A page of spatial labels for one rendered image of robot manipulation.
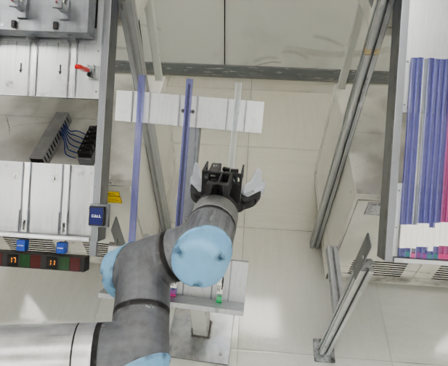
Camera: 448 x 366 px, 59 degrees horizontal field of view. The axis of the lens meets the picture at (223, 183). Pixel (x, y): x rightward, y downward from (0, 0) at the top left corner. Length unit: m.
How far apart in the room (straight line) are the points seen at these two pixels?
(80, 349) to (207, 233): 0.20
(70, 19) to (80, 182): 0.42
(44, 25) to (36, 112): 0.67
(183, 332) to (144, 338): 1.21
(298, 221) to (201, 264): 1.56
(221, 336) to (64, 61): 1.16
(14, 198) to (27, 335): 0.72
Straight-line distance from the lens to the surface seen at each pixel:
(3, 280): 2.08
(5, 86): 1.27
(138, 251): 0.57
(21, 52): 1.27
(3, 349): 0.55
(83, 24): 1.15
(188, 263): 0.52
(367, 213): 1.47
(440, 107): 1.16
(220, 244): 0.52
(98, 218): 1.08
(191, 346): 1.71
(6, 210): 1.24
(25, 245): 1.21
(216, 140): 2.45
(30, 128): 1.72
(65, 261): 1.19
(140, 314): 0.53
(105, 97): 1.13
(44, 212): 1.19
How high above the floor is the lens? 1.60
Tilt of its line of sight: 47 degrees down
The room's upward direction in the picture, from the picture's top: straight up
